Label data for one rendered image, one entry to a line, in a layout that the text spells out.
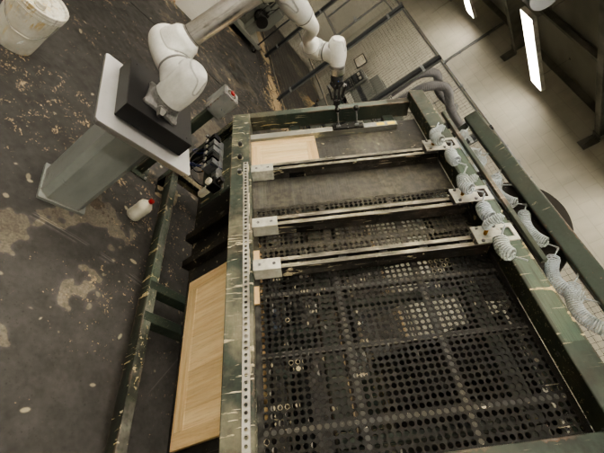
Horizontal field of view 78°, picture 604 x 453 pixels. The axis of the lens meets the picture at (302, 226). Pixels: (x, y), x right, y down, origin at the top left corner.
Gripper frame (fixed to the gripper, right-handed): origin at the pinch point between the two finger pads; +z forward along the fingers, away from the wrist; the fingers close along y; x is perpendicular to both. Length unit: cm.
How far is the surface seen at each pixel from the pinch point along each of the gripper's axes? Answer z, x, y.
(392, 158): 9, 48, -24
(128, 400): 48, 151, 119
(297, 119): 15.2, -13.0, 24.4
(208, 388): 50, 150, 84
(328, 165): 10, 48, 12
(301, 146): 13.9, 20.5, 25.3
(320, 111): 11.4, -13.0, 8.7
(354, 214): 8, 90, 6
